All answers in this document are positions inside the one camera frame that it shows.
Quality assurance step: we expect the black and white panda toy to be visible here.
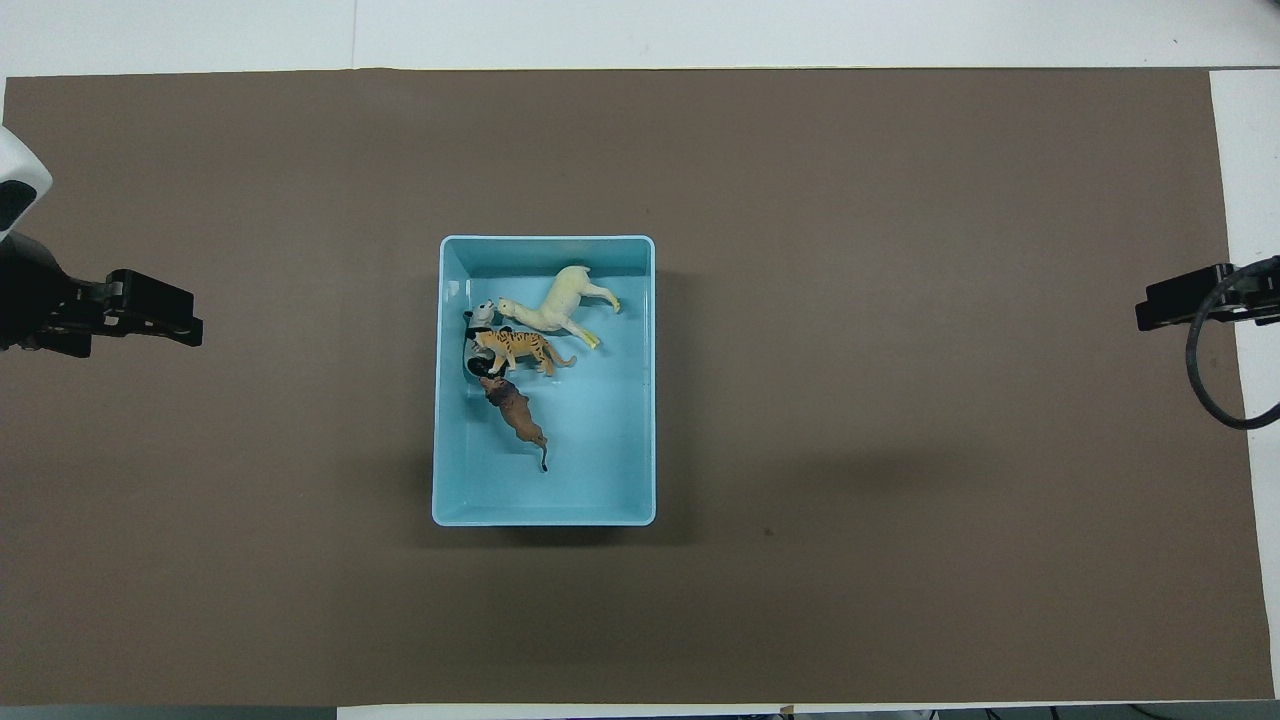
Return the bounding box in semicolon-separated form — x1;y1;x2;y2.
461;298;503;383

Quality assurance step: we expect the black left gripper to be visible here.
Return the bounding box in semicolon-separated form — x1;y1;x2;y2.
0;235;204;359

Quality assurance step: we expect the brown lion toy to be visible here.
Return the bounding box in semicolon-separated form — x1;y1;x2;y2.
480;372;551;473

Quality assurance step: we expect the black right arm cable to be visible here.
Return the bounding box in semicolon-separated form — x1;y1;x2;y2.
1186;255;1280;431

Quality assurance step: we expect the orange striped tiger toy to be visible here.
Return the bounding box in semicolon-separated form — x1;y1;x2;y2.
470;326;578;379

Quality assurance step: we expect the cream llama toy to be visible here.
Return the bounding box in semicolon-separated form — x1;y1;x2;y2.
497;264;623;351

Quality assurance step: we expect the light blue plastic storage box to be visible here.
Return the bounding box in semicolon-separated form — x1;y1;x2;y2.
431;235;657;528

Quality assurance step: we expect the brown table mat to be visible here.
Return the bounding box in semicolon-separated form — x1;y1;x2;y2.
0;67;1276;709

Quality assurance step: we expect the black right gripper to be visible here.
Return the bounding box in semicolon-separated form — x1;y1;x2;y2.
1135;258;1280;331

